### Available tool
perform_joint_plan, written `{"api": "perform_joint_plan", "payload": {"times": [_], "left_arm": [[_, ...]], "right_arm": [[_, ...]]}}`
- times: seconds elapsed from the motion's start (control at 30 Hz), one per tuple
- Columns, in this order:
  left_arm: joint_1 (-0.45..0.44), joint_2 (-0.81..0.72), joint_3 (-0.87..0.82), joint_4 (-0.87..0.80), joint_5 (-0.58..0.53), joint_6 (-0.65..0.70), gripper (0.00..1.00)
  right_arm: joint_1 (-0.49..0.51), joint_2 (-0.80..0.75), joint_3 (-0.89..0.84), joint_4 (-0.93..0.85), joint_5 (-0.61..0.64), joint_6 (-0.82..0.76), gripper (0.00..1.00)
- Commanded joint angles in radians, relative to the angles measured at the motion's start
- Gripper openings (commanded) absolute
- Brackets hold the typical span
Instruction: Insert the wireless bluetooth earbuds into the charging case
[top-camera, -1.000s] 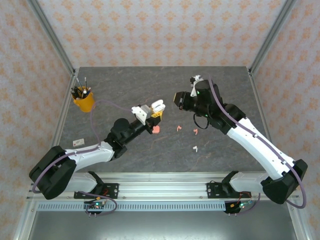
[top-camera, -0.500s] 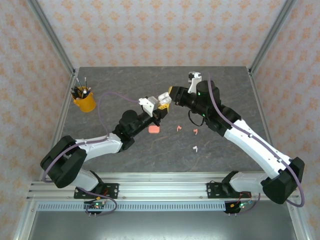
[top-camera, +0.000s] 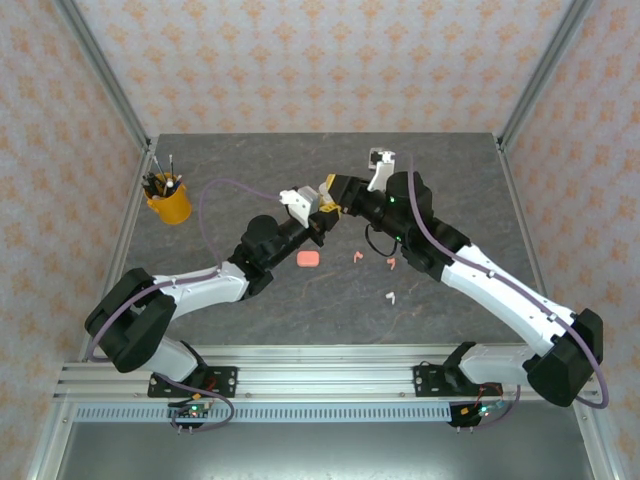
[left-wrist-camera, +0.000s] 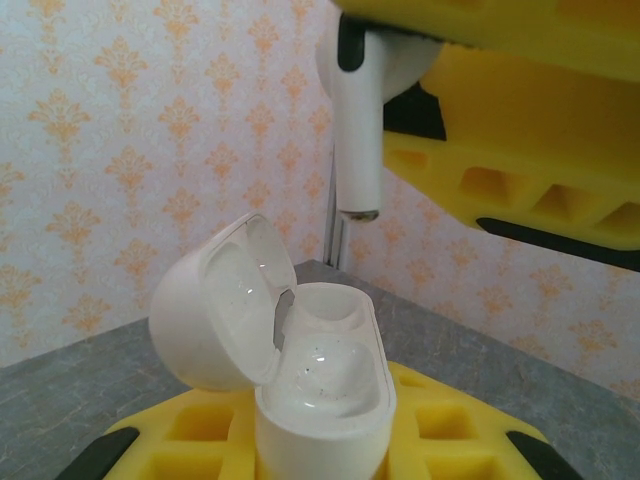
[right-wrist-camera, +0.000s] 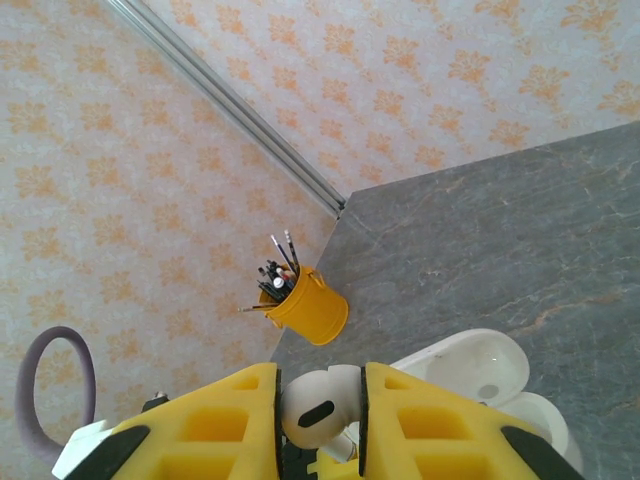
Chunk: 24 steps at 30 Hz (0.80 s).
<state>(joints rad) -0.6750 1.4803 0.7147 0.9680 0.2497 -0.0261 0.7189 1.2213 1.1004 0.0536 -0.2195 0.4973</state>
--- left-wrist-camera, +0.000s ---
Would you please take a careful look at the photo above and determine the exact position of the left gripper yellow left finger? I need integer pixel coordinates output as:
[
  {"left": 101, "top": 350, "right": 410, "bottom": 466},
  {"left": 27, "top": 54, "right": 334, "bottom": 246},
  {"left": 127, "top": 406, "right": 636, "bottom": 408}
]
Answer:
[{"left": 53, "top": 388, "right": 261, "bottom": 480}]

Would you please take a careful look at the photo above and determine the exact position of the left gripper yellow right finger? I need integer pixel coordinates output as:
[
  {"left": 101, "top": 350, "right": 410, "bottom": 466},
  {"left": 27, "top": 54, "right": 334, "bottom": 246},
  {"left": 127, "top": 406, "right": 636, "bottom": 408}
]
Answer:
[{"left": 384, "top": 360, "right": 587, "bottom": 480}]

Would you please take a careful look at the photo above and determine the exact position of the white earbud charging case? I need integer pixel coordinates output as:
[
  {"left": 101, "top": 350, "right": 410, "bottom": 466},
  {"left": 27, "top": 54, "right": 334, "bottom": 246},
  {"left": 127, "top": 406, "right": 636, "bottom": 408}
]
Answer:
[{"left": 148, "top": 212, "right": 399, "bottom": 480}]

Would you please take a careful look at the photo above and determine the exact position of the white wireless earbud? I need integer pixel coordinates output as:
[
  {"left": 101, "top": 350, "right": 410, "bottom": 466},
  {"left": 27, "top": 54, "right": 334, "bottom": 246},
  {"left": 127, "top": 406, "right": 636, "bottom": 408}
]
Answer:
[{"left": 314, "top": 22, "right": 447, "bottom": 222}]

